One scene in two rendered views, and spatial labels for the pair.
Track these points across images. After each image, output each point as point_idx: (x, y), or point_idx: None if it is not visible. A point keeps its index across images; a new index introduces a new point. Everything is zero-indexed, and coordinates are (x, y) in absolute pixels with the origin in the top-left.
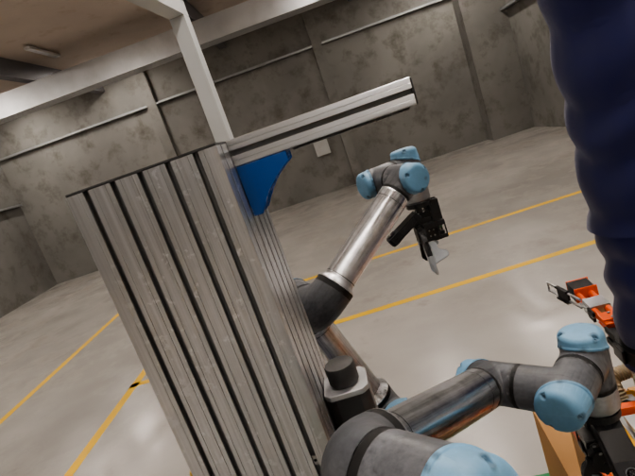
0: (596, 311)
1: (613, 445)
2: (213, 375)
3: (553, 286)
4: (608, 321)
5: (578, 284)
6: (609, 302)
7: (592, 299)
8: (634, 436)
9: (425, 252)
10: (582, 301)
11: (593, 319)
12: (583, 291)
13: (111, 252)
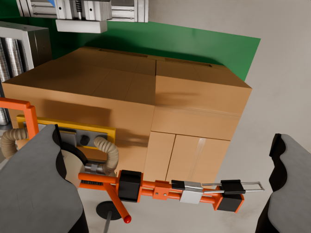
0: (176, 190)
1: None
2: None
3: (250, 189)
4: (153, 187)
5: (227, 203)
6: (179, 201)
7: (195, 197)
8: (62, 128)
9: (9, 205)
10: (201, 191)
11: (171, 181)
12: (217, 199)
13: None
